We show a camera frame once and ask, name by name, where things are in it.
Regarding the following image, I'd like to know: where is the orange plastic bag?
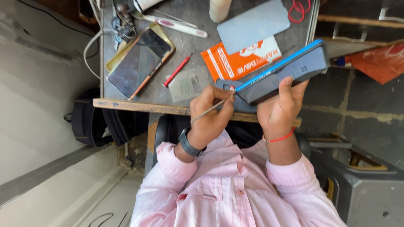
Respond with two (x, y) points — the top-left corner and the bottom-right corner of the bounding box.
(343, 42), (404, 85)

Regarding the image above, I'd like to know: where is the white paper box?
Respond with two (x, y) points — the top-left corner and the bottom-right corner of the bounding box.
(132, 0), (165, 13)

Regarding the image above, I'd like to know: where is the person's left hand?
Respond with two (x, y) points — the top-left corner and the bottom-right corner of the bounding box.
(189, 84), (236, 147)

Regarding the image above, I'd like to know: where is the gold phone case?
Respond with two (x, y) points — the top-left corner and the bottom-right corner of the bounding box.
(105, 22), (176, 74)

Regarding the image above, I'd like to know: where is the black backpack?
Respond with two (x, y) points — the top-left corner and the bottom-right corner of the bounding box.
(63, 88), (150, 147)

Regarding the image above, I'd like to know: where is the grey metal cabinet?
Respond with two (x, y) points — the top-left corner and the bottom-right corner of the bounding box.
(307, 138), (404, 227)

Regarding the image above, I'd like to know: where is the red screwdriver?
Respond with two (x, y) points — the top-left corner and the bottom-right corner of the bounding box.
(162, 52), (195, 88)

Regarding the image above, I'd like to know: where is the white and pink toothbrush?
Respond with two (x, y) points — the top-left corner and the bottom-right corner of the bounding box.
(131, 11), (208, 39)

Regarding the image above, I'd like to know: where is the wooden shelf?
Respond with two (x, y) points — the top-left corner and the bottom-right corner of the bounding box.
(315, 0), (404, 69)

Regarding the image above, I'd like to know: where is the person's right hand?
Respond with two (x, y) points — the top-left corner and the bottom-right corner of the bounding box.
(257, 77), (310, 140)

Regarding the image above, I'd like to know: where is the red rubber band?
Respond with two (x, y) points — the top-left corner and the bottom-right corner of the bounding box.
(287, 0), (312, 24)

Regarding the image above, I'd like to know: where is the smartphone with blue case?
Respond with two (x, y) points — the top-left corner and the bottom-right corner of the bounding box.
(235, 39), (330, 106)

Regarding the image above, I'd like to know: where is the smartphone with orange rim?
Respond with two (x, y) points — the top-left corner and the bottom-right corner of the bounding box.
(106, 28), (173, 101)

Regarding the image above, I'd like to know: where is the black wristwatch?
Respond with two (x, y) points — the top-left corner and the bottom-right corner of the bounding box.
(178, 127), (207, 157)

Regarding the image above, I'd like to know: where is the white plastic bottle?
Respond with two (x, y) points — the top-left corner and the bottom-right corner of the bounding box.
(209, 0), (233, 23)

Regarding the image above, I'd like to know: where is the black wall cable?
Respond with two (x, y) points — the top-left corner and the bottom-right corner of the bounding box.
(16, 0), (96, 39)

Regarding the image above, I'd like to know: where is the light blue phone back cover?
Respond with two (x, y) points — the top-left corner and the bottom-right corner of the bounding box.
(217, 0), (291, 55)

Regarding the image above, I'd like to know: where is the thin metal probe tool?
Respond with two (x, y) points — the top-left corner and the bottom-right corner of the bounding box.
(190, 94), (236, 124)

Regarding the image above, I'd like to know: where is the dark grey phone repair jig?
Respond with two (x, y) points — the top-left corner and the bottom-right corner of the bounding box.
(215, 78), (258, 114)

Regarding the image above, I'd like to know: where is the thin black cable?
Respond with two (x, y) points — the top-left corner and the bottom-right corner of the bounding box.
(88, 212), (129, 227)

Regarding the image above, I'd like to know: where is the white cable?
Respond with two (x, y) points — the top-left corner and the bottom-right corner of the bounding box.
(83, 0), (105, 80)

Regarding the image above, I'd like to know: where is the pink shirt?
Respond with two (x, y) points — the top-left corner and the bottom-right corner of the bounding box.
(130, 129), (348, 227)

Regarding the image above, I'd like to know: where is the clear plastic sachet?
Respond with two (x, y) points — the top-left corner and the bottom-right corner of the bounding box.
(168, 67), (209, 103)

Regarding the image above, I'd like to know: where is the bunch of keys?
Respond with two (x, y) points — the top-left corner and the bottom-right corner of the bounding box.
(110, 3), (137, 51)

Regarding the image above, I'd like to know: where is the red thread bracelet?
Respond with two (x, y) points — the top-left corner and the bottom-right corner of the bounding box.
(262, 126), (296, 143)

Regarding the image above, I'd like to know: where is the orange padded packet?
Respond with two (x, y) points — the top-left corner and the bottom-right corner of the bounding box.
(200, 36), (283, 83)

